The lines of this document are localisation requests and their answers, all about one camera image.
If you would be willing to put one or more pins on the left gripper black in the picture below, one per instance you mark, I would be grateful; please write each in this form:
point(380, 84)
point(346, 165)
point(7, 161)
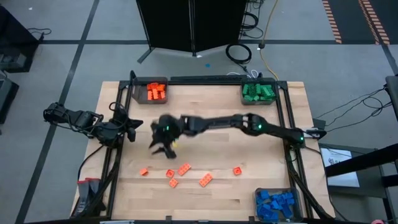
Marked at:
point(119, 130)

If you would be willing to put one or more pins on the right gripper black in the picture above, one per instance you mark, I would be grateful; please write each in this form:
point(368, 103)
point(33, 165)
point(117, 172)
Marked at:
point(168, 127)

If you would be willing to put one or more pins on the small green toy brick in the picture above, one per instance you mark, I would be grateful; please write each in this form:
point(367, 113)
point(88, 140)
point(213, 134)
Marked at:
point(256, 98)
point(248, 97)

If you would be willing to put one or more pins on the small blue toy brick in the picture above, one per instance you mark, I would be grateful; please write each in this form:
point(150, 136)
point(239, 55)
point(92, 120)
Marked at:
point(290, 202)
point(275, 205)
point(266, 207)
point(258, 201)
point(275, 198)

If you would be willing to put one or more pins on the long blue toy brick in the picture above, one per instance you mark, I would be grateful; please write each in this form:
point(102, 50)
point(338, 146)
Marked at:
point(286, 211)
point(275, 217)
point(289, 195)
point(263, 214)

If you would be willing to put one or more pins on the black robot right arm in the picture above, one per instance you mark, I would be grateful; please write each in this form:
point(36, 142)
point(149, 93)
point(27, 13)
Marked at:
point(217, 123)

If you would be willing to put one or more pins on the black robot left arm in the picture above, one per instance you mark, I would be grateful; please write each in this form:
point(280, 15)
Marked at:
point(77, 119)

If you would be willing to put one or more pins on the small orange toy brick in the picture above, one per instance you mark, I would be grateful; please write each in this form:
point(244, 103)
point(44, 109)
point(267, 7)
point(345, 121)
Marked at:
point(169, 173)
point(143, 171)
point(173, 183)

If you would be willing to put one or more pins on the grey plastic bin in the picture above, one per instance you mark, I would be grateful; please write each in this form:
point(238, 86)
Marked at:
point(270, 80)
point(140, 93)
point(298, 202)

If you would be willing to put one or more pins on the red and grey tool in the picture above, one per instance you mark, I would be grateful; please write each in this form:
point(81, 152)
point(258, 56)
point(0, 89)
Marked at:
point(84, 189)

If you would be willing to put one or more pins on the black folding screen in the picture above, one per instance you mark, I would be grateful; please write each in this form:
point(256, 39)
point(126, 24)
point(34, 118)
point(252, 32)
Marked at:
point(186, 25)

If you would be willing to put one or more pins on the black floor equipment box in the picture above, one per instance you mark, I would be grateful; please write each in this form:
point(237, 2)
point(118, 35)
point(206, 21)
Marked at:
point(15, 37)
point(6, 99)

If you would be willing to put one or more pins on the white paper sheet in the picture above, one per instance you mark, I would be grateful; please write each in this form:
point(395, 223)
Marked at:
point(339, 168)

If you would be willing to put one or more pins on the black metal cart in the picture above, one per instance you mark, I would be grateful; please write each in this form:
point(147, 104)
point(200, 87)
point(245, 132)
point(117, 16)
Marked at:
point(360, 160)

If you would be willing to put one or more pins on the black floor mat orange stripes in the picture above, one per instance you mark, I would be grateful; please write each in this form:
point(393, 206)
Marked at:
point(348, 18)

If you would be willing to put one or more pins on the pink round object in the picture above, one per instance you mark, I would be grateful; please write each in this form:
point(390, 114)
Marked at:
point(377, 221)

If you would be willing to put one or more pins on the black aluminium table frame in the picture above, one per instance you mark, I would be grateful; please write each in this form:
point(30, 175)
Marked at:
point(211, 80)

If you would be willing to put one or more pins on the black post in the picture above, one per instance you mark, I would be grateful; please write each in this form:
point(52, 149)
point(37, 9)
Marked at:
point(392, 93)

